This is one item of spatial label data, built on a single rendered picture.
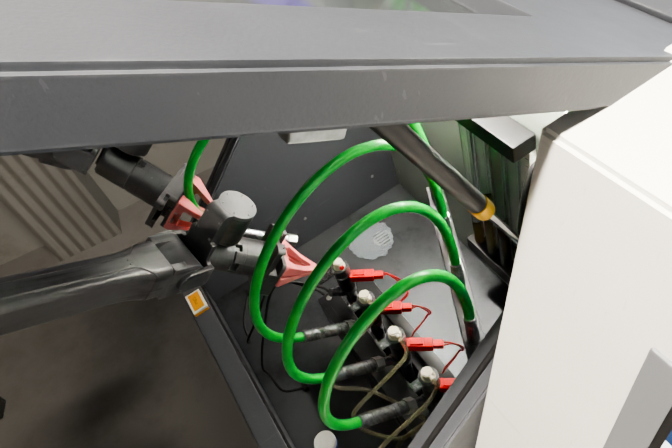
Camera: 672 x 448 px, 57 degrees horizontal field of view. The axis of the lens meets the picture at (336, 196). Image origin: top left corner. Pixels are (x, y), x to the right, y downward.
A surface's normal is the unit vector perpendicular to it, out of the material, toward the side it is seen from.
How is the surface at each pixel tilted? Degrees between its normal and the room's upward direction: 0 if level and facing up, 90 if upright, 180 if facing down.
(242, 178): 90
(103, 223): 90
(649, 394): 76
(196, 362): 0
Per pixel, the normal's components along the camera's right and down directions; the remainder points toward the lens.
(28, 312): 0.69, 0.63
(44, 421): -0.25, -0.66
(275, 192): 0.50, 0.54
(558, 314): -0.87, 0.35
